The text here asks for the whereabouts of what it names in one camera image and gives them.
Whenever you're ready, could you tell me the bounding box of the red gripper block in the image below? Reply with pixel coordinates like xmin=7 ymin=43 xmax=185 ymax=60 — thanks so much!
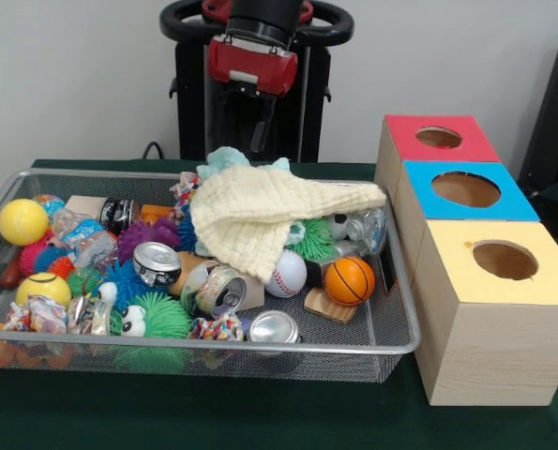
xmin=206 ymin=34 xmax=300 ymax=154

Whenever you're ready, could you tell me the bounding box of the cream waffle cloth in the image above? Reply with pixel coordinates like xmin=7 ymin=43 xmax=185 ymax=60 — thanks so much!
xmin=189 ymin=166 xmax=387 ymax=285

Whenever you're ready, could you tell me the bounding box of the black crushed soda can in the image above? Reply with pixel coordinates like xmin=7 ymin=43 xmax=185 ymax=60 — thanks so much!
xmin=132 ymin=241 xmax=183 ymax=288

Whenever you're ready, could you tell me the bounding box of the shallow clear mesh bin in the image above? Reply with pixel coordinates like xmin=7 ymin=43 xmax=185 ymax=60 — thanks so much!
xmin=0 ymin=168 xmax=423 ymax=384

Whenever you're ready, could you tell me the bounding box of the wooden box with three holes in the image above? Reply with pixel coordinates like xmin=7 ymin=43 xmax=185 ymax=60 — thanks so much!
xmin=374 ymin=113 xmax=558 ymax=407

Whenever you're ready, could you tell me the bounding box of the small black white soccer ball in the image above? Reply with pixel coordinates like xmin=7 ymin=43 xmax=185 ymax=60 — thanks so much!
xmin=328 ymin=213 xmax=351 ymax=241

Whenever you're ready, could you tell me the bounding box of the purple spiky ball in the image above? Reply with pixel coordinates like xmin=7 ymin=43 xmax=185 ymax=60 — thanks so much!
xmin=117 ymin=217 xmax=182 ymax=253

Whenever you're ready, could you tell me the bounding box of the small white baseball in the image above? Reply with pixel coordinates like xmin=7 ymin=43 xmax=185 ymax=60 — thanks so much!
xmin=264 ymin=248 xmax=309 ymax=299

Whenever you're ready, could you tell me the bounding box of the small orange basketball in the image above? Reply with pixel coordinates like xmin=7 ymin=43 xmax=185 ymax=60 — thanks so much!
xmin=324 ymin=256 xmax=377 ymax=308

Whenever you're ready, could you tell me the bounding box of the silver crushed can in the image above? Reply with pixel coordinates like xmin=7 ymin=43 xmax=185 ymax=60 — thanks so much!
xmin=246 ymin=310 xmax=301 ymax=345

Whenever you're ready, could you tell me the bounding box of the green fuzzy toy with eyes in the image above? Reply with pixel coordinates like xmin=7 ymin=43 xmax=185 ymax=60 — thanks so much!
xmin=111 ymin=292 xmax=193 ymax=339

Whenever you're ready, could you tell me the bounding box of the plain yellow ball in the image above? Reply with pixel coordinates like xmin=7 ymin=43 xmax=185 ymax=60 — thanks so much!
xmin=0 ymin=198 xmax=50 ymax=247

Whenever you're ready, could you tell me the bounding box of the yellow smiley face ball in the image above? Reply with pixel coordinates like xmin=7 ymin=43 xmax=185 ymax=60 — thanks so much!
xmin=14 ymin=272 xmax=72 ymax=308

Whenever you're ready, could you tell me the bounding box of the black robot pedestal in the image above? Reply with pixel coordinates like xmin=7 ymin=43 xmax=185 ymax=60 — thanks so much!
xmin=158 ymin=0 xmax=354 ymax=164

